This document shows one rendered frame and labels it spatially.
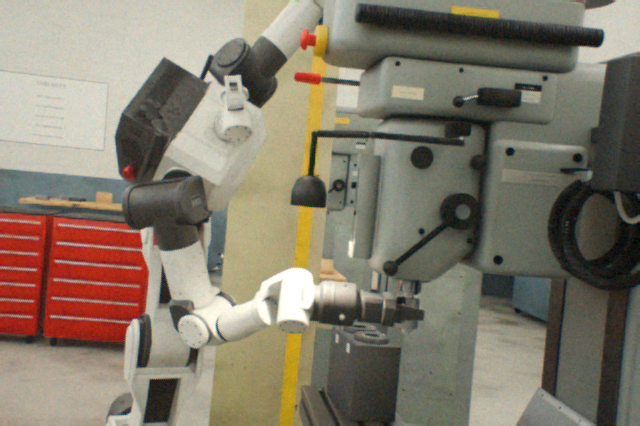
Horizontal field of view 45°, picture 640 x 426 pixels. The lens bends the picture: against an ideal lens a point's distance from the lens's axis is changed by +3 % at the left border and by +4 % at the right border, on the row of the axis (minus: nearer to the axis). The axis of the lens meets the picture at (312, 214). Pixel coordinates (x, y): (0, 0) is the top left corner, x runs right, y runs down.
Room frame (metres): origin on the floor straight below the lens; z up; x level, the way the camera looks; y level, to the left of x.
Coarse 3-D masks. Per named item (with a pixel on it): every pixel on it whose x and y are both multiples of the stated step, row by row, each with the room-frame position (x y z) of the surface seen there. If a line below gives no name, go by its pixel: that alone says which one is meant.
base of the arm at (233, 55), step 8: (232, 40) 1.87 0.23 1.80; (240, 40) 1.85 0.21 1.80; (224, 48) 1.87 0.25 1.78; (232, 48) 1.85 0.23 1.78; (240, 48) 1.83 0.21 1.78; (248, 48) 1.84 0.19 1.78; (216, 56) 1.88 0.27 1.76; (224, 56) 1.85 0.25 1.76; (232, 56) 1.83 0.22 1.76; (240, 56) 1.82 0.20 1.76; (216, 64) 1.86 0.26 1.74; (224, 64) 1.83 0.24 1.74; (232, 64) 1.82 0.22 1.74; (240, 64) 1.82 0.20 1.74; (216, 72) 1.85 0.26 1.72; (224, 72) 1.83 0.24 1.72; (232, 72) 1.82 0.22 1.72; (216, 80) 1.91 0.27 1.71; (224, 80) 1.82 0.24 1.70; (272, 88) 1.91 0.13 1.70; (264, 96) 1.91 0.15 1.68; (256, 104) 1.90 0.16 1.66; (264, 104) 1.92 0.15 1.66
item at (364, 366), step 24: (336, 336) 2.02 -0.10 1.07; (360, 336) 1.90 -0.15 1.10; (384, 336) 1.93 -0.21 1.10; (336, 360) 2.00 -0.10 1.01; (360, 360) 1.86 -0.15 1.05; (384, 360) 1.87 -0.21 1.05; (336, 384) 1.98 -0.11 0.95; (360, 384) 1.86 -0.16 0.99; (384, 384) 1.88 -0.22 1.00; (360, 408) 1.86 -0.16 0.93; (384, 408) 1.88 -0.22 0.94
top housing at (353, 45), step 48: (336, 0) 1.43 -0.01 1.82; (384, 0) 1.40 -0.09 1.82; (432, 0) 1.41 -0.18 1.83; (480, 0) 1.42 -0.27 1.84; (528, 0) 1.43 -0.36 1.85; (576, 0) 1.45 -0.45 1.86; (336, 48) 1.43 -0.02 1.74; (384, 48) 1.40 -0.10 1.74; (432, 48) 1.41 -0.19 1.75; (480, 48) 1.42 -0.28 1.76; (528, 48) 1.43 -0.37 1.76; (576, 48) 1.46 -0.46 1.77
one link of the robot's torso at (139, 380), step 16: (128, 336) 2.01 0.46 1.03; (128, 352) 1.99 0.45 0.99; (128, 368) 1.98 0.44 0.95; (144, 368) 2.06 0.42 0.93; (160, 368) 2.08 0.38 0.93; (176, 368) 2.09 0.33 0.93; (192, 368) 2.07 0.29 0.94; (128, 384) 2.03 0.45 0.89; (144, 384) 1.99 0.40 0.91; (160, 384) 2.04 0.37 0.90; (176, 384) 2.06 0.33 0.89; (192, 384) 2.04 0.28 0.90; (144, 400) 2.00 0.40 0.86; (160, 400) 2.07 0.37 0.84; (176, 400) 2.05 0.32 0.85; (144, 416) 2.08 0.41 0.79; (160, 416) 2.10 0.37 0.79; (176, 416) 2.05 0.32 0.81
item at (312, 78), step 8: (296, 72) 1.61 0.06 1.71; (304, 72) 1.61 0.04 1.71; (296, 80) 1.60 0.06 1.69; (304, 80) 1.60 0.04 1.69; (312, 80) 1.60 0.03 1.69; (320, 80) 1.60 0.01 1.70; (328, 80) 1.61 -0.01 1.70; (336, 80) 1.61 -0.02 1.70; (344, 80) 1.61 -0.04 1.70; (352, 80) 1.62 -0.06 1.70
